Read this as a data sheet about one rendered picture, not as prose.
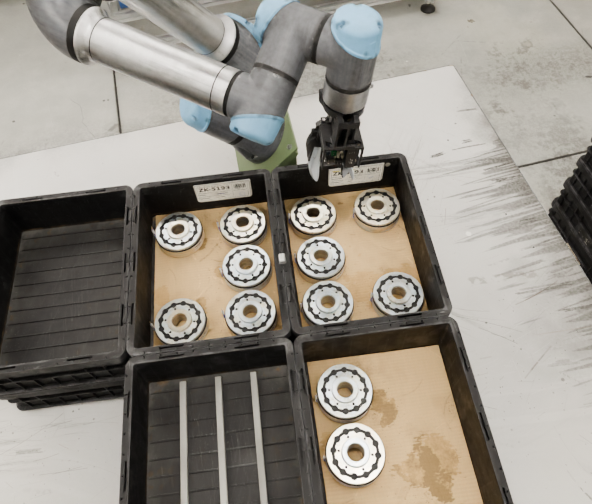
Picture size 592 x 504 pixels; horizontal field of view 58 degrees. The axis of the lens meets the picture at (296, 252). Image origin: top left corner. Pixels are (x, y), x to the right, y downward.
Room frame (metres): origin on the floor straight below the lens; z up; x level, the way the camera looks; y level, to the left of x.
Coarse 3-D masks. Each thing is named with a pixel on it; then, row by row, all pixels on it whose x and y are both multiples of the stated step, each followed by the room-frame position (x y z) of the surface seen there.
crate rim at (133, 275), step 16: (208, 176) 0.76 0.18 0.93; (224, 176) 0.76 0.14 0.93; (240, 176) 0.76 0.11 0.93; (272, 192) 0.71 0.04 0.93; (272, 208) 0.67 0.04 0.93; (272, 224) 0.63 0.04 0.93; (272, 240) 0.59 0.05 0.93; (128, 304) 0.47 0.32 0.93; (128, 320) 0.43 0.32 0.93; (288, 320) 0.41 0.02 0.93; (128, 336) 0.40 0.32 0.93; (240, 336) 0.38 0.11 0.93; (272, 336) 0.39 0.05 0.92; (288, 336) 0.38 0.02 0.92; (128, 352) 0.37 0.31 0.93; (144, 352) 0.37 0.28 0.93; (160, 352) 0.36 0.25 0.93
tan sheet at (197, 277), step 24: (216, 216) 0.73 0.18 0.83; (216, 240) 0.66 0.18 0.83; (264, 240) 0.65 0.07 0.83; (168, 264) 0.61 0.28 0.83; (192, 264) 0.60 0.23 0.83; (216, 264) 0.60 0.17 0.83; (168, 288) 0.55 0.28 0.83; (192, 288) 0.54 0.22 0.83; (216, 288) 0.54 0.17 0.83; (264, 288) 0.53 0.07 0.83; (216, 312) 0.48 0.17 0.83; (216, 336) 0.43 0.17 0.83
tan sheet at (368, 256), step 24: (360, 192) 0.77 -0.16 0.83; (336, 240) 0.64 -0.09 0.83; (360, 240) 0.64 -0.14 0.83; (384, 240) 0.63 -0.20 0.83; (408, 240) 0.63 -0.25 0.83; (360, 264) 0.57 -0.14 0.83; (384, 264) 0.57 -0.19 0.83; (408, 264) 0.57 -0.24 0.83; (360, 288) 0.52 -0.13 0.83; (360, 312) 0.46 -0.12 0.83
